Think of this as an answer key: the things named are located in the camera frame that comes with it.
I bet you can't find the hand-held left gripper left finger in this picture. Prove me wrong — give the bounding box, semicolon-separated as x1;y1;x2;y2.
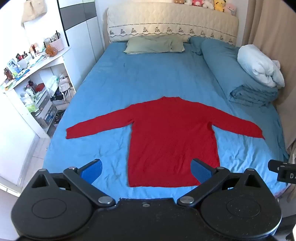
31;159;116;208

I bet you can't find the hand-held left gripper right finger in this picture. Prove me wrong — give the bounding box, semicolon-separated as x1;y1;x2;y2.
177;158;266;207

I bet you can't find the red knit sweater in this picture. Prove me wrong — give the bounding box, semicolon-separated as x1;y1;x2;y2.
66;96;265;188

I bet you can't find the clear plastic drawer box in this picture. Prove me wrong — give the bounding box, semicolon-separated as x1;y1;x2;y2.
31;92;59;129

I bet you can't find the white cloth bag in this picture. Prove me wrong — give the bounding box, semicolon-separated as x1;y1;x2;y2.
58;73;75;102

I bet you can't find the bed with blue sheet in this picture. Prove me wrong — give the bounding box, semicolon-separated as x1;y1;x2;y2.
42;35;290;202

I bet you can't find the rolled blue duvet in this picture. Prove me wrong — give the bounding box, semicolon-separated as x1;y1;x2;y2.
200;38;281;107

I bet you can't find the white duvet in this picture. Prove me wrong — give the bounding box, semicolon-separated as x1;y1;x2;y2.
237;44;285;89

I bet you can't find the white shelf unit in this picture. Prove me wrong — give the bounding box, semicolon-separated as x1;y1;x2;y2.
0;46;77;139

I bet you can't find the blue pillow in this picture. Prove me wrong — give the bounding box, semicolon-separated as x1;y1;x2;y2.
189;36;207;56

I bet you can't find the orange plush toy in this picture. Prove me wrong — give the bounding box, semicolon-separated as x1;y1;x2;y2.
45;45;58;57

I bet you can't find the pink storage basket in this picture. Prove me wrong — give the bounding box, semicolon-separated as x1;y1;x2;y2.
49;38;64;52

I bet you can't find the green pillow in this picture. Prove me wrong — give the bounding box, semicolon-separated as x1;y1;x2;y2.
123;35;186;55

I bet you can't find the white and grey wardrobe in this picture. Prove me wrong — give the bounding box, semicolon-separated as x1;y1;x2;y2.
56;0;105;93

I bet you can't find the beige curtain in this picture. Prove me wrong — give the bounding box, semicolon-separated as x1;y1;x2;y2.
242;0;296;154

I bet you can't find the cream quilted headboard cover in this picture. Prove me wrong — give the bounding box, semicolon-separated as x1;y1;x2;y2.
107;2;239;46

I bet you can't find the yellow plush toy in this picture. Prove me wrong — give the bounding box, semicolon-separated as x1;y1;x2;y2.
213;0;225;13

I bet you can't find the beige hanging bag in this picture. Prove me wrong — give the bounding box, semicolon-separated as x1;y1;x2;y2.
21;0;48;25

